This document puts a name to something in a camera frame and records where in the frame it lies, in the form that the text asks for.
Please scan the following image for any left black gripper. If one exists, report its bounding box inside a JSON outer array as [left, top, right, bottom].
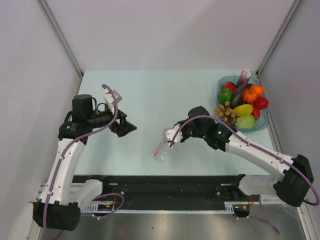
[[87, 103, 137, 137]]

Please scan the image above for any clear zip bag orange zipper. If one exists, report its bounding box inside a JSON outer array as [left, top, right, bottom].
[[153, 138, 169, 162]]

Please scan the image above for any grey toy fish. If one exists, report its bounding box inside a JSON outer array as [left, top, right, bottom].
[[230, 76, 252, 107]]

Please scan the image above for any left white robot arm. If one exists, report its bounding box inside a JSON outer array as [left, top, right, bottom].
[[33, 90, 137, 231]]

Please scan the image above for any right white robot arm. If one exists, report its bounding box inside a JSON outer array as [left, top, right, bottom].
[[170, 106, 320, 207]]

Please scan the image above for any green cabbage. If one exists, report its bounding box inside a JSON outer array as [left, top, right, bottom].
[[234, 114, 256, 129]]

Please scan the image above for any green bell pepper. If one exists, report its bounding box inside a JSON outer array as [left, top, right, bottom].
[[217, 88, 233, 105]]

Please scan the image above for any yellow starfruit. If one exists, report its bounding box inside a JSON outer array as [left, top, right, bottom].
[[233, 104, 253, 117]]

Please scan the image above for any red bell pepper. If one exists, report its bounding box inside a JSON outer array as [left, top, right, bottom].
[[221, 81, 237, 94]]

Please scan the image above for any orange pumpkin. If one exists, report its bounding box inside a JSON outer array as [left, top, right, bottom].
[[241, 84, 264, 104]]

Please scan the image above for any blue plastic bowl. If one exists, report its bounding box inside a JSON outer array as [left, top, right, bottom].
[[216, 74, 270, 132]]

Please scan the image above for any red tomato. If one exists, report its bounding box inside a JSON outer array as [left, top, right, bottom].
[[253, 96, 269, 110]]

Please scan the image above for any purple white scallion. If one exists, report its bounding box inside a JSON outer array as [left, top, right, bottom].
[[236, 66, 248, 88]]

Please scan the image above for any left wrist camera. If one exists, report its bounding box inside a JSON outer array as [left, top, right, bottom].
[[104, 89, 122, 113]]

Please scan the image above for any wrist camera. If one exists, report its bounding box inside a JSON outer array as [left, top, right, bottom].
[[163, 124, 183, 148], [104, 89, 122, 113]]

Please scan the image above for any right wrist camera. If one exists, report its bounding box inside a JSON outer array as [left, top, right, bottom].
[[163, 124, 183, 148]]

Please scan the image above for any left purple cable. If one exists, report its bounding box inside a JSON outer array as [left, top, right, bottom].
[[42, 83, 125, 240]]

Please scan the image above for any purple cable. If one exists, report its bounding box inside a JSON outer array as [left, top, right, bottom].
[[42, 83, 125, 240], [169, 114, 320, 235]]

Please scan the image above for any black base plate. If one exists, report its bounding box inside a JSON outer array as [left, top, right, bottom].
[[72, 174, 261, 211]]

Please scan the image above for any aluminium frame rail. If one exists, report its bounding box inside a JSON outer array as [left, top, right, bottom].
[[34, 182, 311, 206]]

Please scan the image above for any white cable duct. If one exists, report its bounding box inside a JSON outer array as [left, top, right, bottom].
[[79, 201, 251, 215]]

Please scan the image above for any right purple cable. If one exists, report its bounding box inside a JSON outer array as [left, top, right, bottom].
[[169, 114, 320, 235]]

